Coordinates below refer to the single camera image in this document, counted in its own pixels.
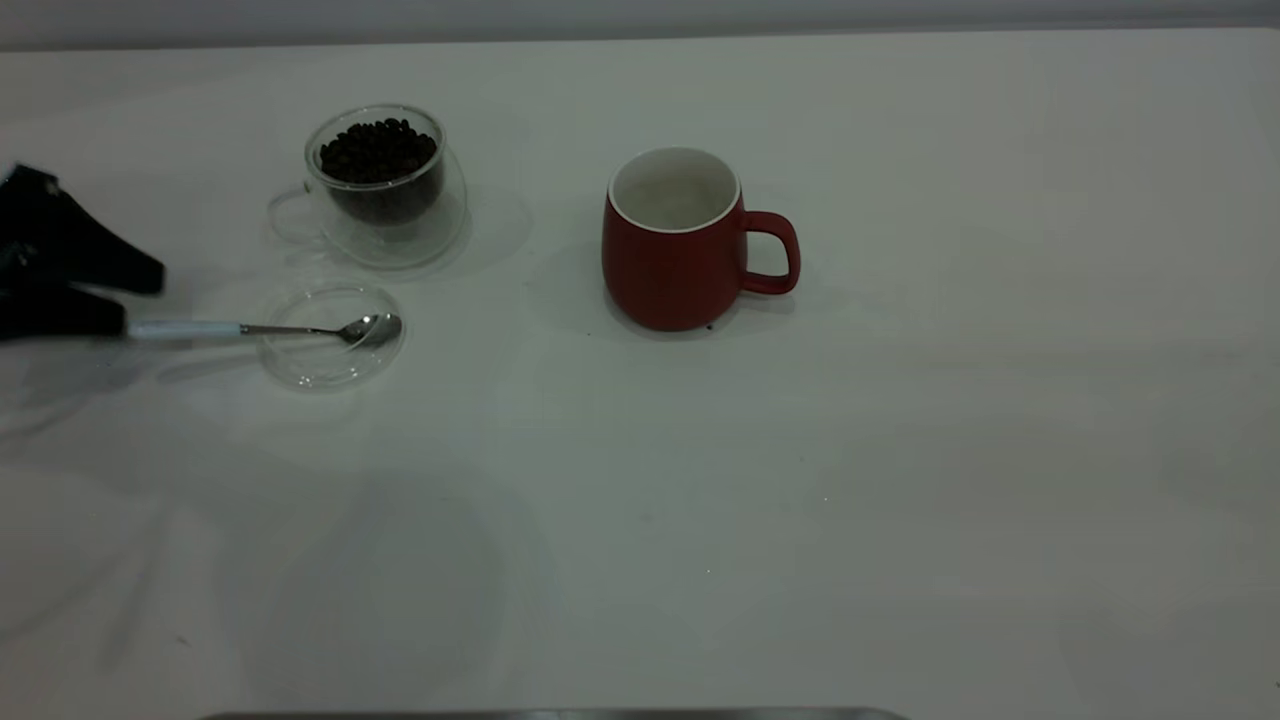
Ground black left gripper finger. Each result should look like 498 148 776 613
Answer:
0 164 166 297
0 288 128 344

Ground metal spoon with white handle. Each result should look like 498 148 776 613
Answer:
124 313 404 350

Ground red ceramic mug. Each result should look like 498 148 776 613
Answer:
601 146 802 333

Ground clear glass lid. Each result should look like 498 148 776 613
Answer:
259 282 408 392

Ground dark coffee beans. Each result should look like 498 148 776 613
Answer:
318 117 446 227

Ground clear glass cup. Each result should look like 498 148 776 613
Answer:
267 103 469 270

